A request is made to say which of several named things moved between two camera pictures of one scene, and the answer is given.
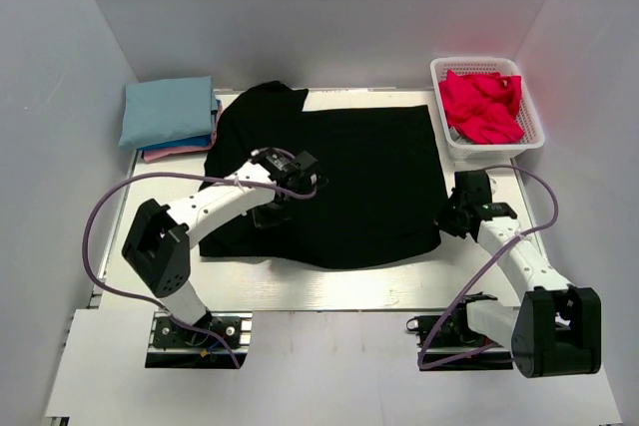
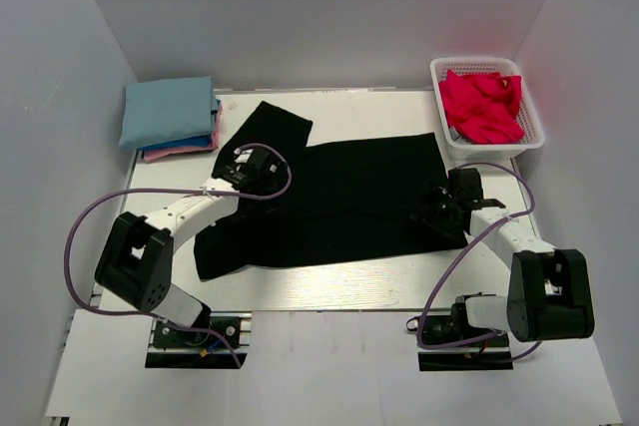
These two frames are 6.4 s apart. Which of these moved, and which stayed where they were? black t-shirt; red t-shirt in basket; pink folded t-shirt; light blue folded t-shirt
Moved: black t-shirt
Stayed: light blue folded t-shirt; pink folded t-shirt; red t-shirt in basket
